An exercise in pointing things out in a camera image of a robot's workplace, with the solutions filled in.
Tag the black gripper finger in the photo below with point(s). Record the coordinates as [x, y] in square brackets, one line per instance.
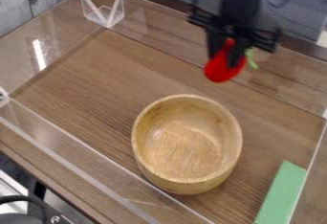
[215, 41]
[237, 45]

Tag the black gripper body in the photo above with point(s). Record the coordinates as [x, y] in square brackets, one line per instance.
[264, 33]

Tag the red plush strawberry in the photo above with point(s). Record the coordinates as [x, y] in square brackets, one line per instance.
[216, 71]

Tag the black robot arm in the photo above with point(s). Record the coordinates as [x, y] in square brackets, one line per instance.
[237, 20]

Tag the wooden bowl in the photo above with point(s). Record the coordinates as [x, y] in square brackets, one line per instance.
[187, 142]

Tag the green rectangular block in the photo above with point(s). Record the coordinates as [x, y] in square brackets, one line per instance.
[280, 198]

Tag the clear acrylic front panel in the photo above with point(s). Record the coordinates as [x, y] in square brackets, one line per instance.
[69, 136]

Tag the clear acrylic corner bracket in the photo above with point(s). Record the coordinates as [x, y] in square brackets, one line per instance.
[105, 16]

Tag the black metal table bracket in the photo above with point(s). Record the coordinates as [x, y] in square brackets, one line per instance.
[40, 209]

